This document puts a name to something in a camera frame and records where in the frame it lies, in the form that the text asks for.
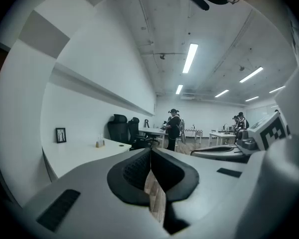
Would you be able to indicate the red white patterned table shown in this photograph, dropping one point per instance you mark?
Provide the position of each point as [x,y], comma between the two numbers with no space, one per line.
[193,131]

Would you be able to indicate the ceiling light strip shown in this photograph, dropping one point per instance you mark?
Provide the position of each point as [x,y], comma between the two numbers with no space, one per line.
[179,89]
[190,58]
[276,89]
[251,98]
[221,93]
[251,74]

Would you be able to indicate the black picture frame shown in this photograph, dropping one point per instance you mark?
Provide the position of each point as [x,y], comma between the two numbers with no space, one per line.
[61,135]

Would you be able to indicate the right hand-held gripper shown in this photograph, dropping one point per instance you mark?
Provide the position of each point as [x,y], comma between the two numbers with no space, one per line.
[266,133]

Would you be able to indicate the black office chair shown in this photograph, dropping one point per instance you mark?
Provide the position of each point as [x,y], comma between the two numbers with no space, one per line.
[137,133]
[118,132]

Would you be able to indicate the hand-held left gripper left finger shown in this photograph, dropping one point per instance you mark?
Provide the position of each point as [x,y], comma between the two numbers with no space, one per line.
[89,195]

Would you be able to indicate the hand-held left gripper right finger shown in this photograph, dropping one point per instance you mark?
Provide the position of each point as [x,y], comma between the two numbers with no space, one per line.
[201,195]

